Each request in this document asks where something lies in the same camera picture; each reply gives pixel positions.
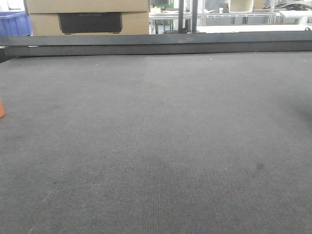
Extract beige box on far shelf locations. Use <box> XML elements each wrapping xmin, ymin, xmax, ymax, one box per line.
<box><xmin>228</xmin><ymin>0</ymin><xmax>254</xmax><ymax>13</ymax></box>

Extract dark grey table mat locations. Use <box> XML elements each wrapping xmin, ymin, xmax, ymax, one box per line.
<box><xmin>0</xmin><ymin>52</ymin><xmax>312</xmax><ymax>234</ymax></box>

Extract white metal background shelving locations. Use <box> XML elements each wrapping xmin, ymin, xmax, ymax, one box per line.
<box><xmin>149</xmin><ymin>10</ymin><xmax>281</xmax><ymax>25</ymax></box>

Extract lower cardboard box black label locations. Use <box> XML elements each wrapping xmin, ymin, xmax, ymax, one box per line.
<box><xmin>29</xmin><ymin>12</ymin><xmax>149</xmax><ymax>36</ymax></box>

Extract orange object at left edge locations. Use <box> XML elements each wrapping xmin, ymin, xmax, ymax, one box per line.
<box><xmin>0</xmin><ymin>100</ymin><xmax>5</xmax><ymax>119</ymax></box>

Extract white background table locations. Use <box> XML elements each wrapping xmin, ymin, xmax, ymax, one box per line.
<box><xmin>196</xmin><ymin>24</ymin><xmax>312</xmax><ymax>33</ymax></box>

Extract upper cardboard box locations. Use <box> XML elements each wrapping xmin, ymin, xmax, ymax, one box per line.
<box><xmin>25</xmin><ymin>0</ymin><xmax>149</xmax><ymax>14</ymax></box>

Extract blue plastic crate background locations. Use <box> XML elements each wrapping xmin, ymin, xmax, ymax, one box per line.
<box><xmin>0</xmin><ymin>11</ymin><xmax>32</xmax><ymax>37</ymax></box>

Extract black vertical post left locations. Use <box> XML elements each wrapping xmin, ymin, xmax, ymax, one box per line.
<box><xmin>178</xmin><ymin>0</ymin><xmax>187</xmax><ymax>34</ymax></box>

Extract black vertical post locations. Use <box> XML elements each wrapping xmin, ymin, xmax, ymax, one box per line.
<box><xmin>191</xmin><ymin>0</ymin><xmax>198</xmax><ymax>33</ymax></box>
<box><xmin>178</xmin><ymin>0</ymin><xmax>187</xmax><ymax>34</ymax></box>

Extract black vertical post right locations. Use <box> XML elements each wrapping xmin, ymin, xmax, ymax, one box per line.
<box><xmin>191</xmin><ymin>0</ymin><xmax>198</xmax><ymax>33</ymax></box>

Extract black table edge rail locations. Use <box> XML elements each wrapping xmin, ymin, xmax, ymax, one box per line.
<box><xmin>0</xmin><ymin>30</ymin><xmax>312</xmax><ymax>59</ymax></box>

